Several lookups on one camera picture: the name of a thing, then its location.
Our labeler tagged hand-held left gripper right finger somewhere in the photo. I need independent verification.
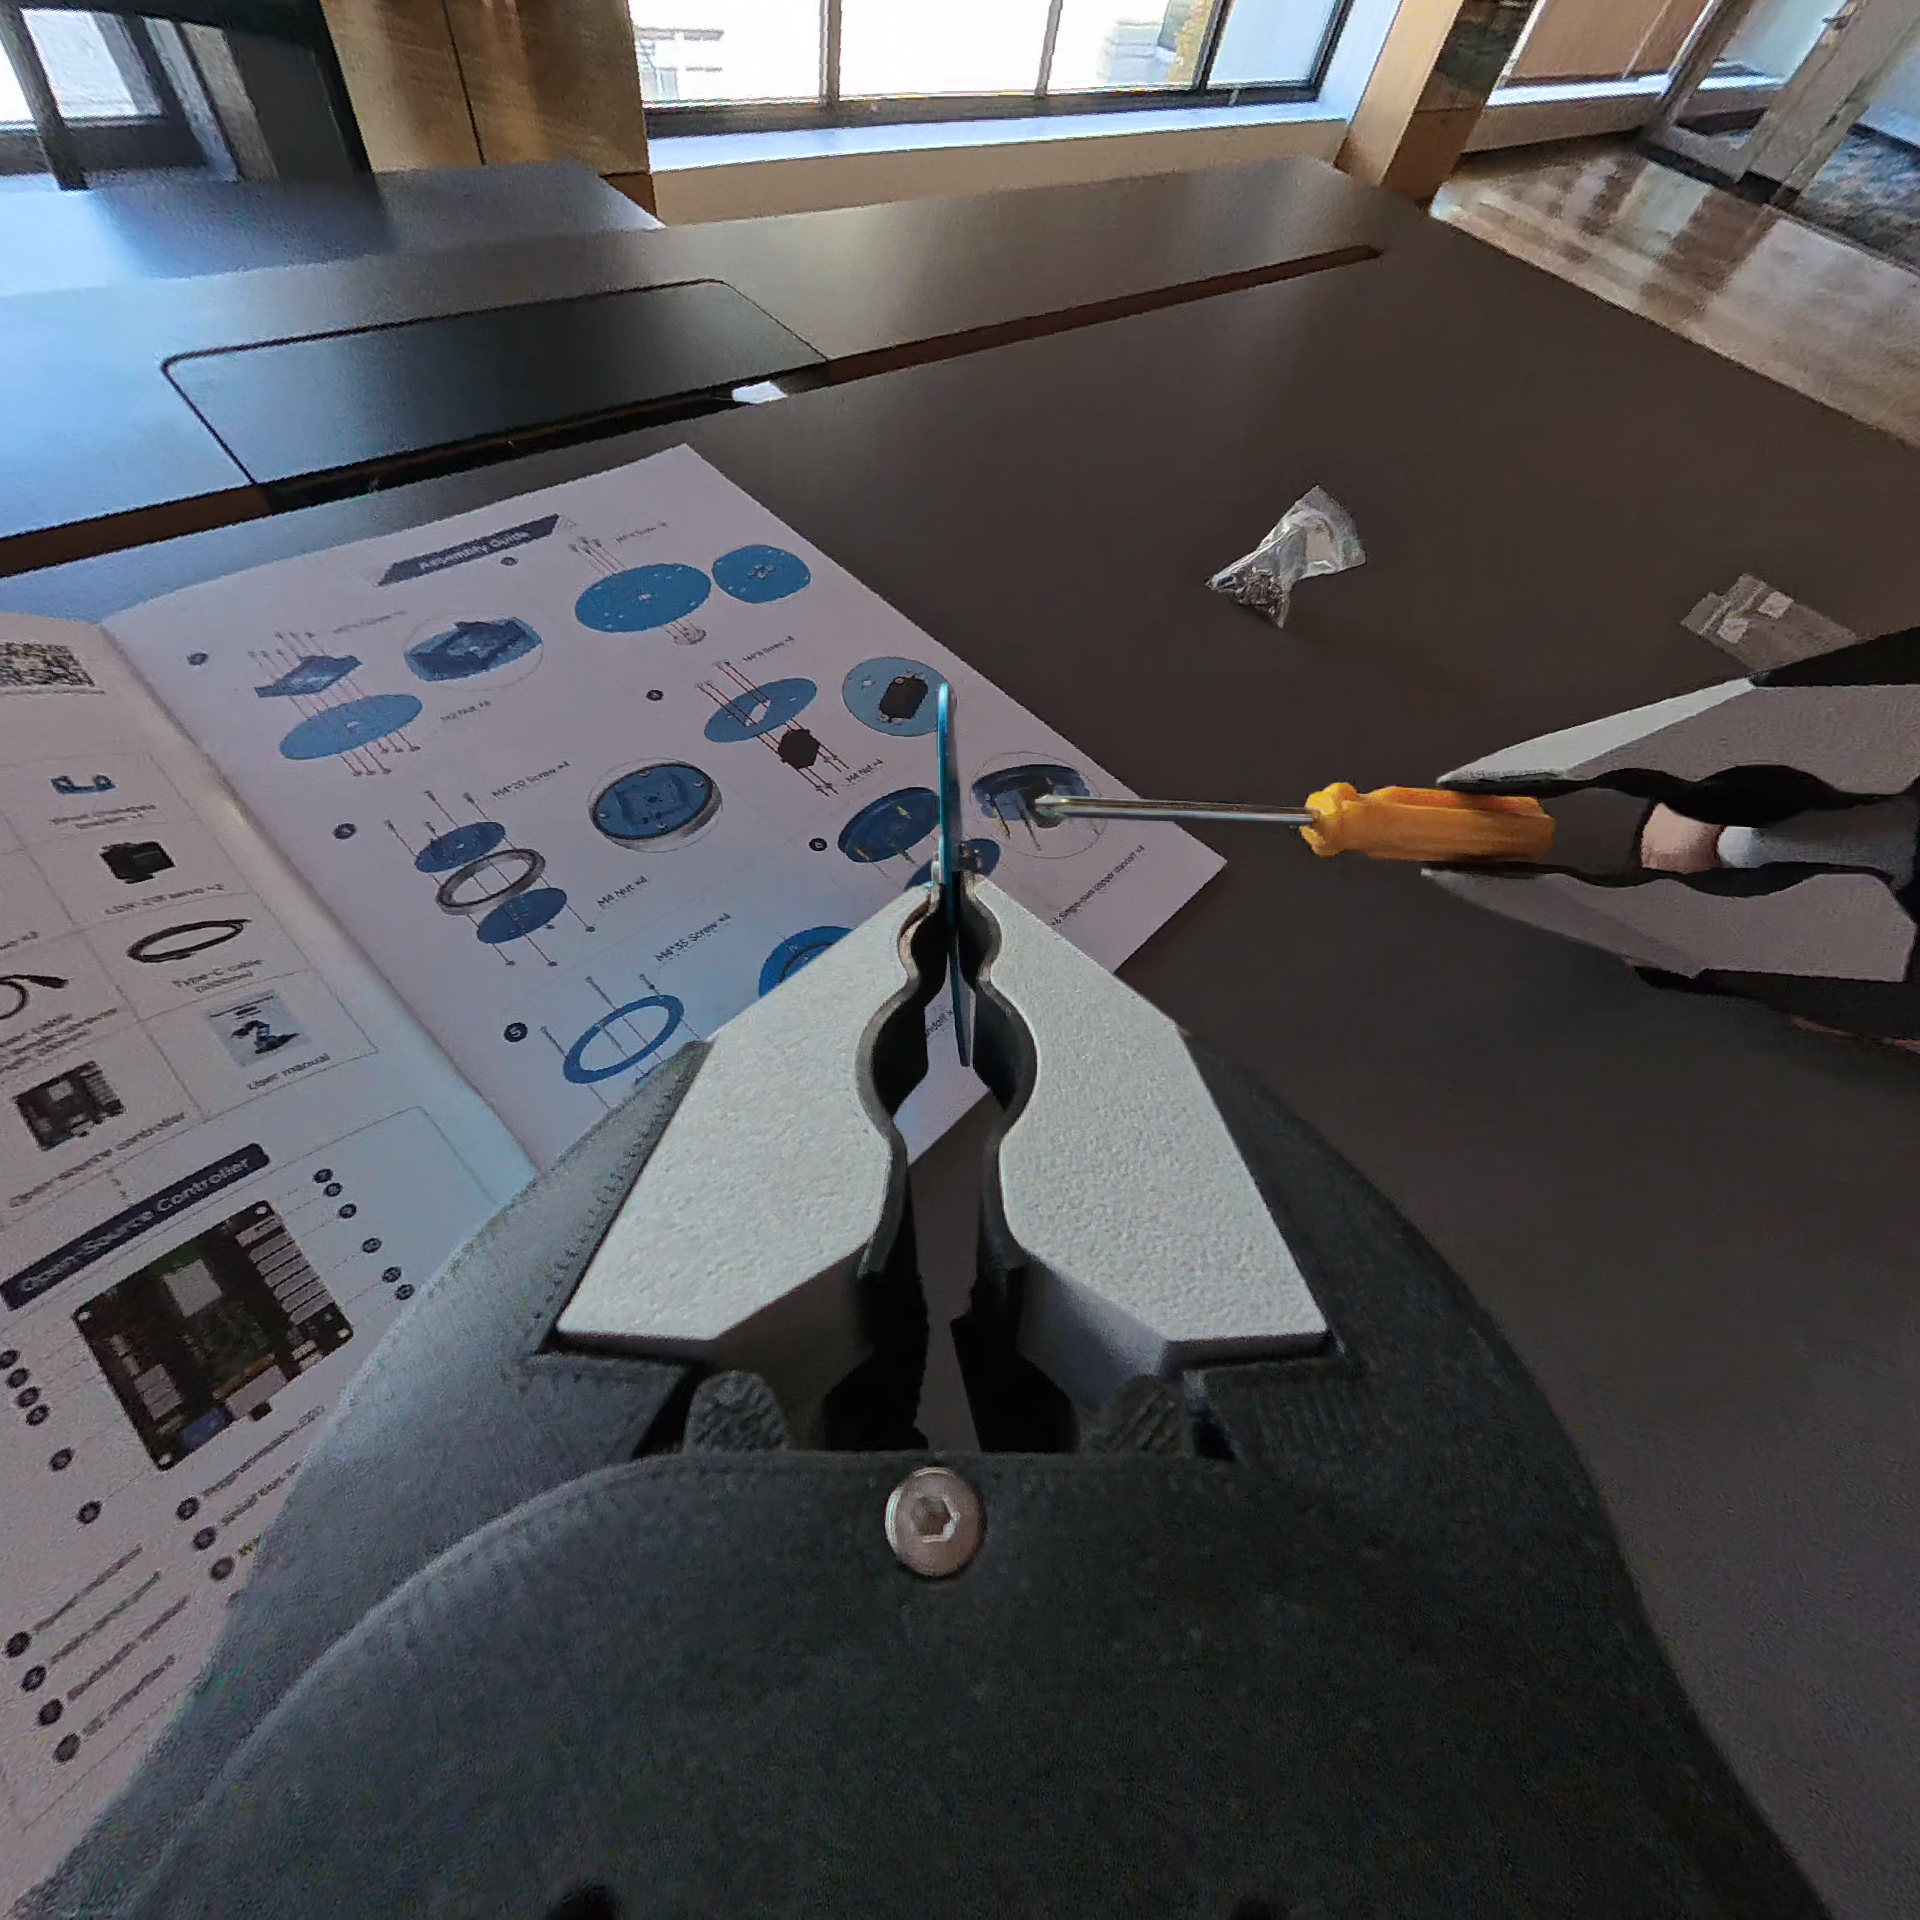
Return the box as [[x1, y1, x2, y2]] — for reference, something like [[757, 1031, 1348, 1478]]
[[953, 879, 1332, 1453]]

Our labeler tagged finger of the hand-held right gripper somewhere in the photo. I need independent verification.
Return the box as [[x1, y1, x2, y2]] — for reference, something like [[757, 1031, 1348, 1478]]
[[1438, 675, 1920, 827], [1418, 839, 1920, 989]]

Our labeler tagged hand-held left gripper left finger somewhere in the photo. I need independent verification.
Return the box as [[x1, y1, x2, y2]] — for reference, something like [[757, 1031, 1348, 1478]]
[[555, 885, 951, 1453]]

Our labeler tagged yellow-handled screwdriver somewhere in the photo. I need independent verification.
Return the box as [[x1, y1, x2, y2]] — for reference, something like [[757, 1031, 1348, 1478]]
[[1031, 783, 1556, 866]]

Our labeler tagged blue round metal plate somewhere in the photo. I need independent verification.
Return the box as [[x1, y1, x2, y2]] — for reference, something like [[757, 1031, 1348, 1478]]
[[927, 680, 981, 1069]]

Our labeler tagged black adjacent desk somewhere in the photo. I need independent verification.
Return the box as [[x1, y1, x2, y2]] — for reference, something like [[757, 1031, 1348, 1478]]
[[0, 157, 1426, 542]]

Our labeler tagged black office desk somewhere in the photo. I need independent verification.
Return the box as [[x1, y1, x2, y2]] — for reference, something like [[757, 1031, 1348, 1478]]
[[0, 163, 665, 301]]

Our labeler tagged small clear labelled bag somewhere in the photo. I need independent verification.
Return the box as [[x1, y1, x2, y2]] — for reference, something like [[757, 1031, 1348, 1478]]
[[1681, 574, 1862, 654]]

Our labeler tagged open assembly manual booklet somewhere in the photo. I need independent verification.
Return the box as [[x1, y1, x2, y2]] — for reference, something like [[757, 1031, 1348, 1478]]
[[0, 442, 1230, 1832]]

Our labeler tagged clear bag of screws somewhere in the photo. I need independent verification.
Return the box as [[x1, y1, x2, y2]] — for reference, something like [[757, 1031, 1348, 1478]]
[[1206, 485, 1370, 629]]

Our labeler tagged desk cable flap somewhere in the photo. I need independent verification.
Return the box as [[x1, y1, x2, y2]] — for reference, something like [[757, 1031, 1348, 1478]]
[[162, 277, 830, 485]]

